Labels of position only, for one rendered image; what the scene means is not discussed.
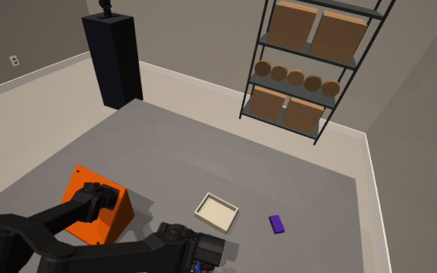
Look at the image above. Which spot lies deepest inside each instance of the purple rectangular block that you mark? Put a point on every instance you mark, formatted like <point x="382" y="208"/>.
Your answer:
<point x="276" y="224"/>

